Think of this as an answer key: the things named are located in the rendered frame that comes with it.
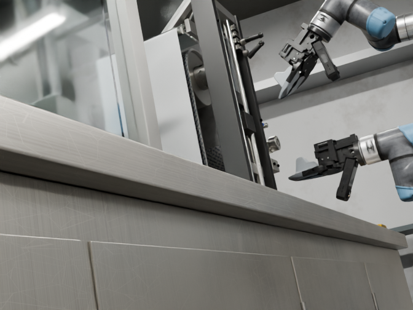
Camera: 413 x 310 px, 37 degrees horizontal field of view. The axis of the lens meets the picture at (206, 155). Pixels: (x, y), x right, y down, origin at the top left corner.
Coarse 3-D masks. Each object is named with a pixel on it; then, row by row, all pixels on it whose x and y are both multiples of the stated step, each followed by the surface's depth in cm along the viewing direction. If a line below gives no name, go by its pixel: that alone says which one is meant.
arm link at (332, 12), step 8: (328, 0) 169; (336, 0) 168; (344, 0) 167; (352, 0) 166; (320, 8) 171; (328, 8) 169; (336, 8) 168; (344, 8) 167; (336, 16) 168; (344, 16) 168
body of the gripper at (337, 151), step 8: (352, 136) 166; (320, 144) 169; (328, 144) 167; (336, 144) 169; (344, 144) 167; (352, 144) 166; (320, 152) 168; (328, 152) 167; (336, 152) 167; (344, 152) 167; (320, 160) 168; (328, 160) 167; (336, 160) 165; (344, 160) 166; (360, 160) 164; (336, 168) 166
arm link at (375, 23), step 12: (360, 0) 166; (348, 12) 167; (360, 12) 165; (372, 12) 163; (384, 12) 162; (360, 24) 166; (372, 24) 163; (384, 24) 162; (372, 36) 167; (384, 36) 166
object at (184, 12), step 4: (188, 0) 212; (188, 4) 212; (184, 8) 212; (188, 8) 213; (180, 12) 212; (184, 12) 213; (188, 12) 214; (192, 12) 215; (180, 16) 212; (184, 16) 214; (176, 20) 213; (180, 20) 214; (172, 24) 213; (176, 24) 213; (180, 24) 215; (168, 28) 214
